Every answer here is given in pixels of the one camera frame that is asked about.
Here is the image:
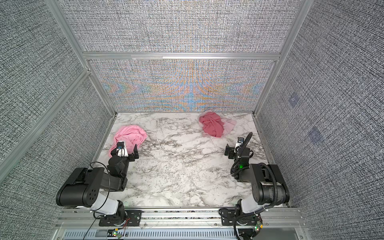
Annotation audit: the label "bright pink cloth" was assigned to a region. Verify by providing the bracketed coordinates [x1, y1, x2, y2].
[109, 125, 148, 157]

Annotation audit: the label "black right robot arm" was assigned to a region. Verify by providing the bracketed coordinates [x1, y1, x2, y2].
[219, 145, 290, 225]

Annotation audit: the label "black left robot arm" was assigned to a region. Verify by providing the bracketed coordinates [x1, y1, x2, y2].
[56, 142, 142, 228]

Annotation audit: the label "pale mauve cloth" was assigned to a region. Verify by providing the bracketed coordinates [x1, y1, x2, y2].
[198, 111, 237, 137]

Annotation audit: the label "dark rose cloth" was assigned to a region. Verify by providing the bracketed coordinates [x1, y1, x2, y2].
[199, 112, 224, 138]

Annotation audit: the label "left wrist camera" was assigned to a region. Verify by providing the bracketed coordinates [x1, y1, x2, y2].
[116, 142, 128, 157]

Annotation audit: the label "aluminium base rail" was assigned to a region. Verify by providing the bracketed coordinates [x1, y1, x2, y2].
[54, 207, 308, 229]

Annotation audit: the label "aluminium frame horizontal bar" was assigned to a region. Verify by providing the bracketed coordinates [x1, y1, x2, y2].
[83, 52, 281, 61]

